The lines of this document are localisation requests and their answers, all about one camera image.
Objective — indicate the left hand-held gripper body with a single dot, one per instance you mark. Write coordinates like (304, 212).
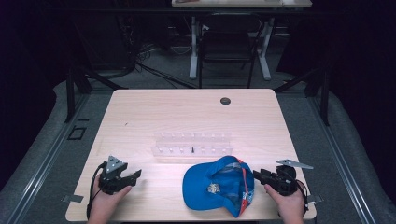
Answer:
(112, 179)

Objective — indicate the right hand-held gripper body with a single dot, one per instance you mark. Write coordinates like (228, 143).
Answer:
(285, 182)

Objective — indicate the blue baseball cap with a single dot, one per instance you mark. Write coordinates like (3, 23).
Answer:
(214, 186)

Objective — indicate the person's left hand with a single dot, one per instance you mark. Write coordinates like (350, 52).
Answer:
(106, 202)

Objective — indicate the person's right hand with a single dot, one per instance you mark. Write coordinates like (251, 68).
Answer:
(289, 207)

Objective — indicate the grey tape strip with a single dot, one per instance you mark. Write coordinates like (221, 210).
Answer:
(72, 198)

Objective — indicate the clear acrylic rack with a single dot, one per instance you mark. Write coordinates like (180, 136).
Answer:
(192, 144)

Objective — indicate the round grey table grommet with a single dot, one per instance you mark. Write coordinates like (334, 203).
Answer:
(225, 100)

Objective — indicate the black folding chair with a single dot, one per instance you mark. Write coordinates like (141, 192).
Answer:
(227, 46)

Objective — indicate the white desk with light top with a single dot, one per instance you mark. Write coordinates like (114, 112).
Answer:
(236, 3)

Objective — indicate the black metal frame stand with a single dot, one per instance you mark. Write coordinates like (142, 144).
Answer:
(322, 93)
(73, 90)

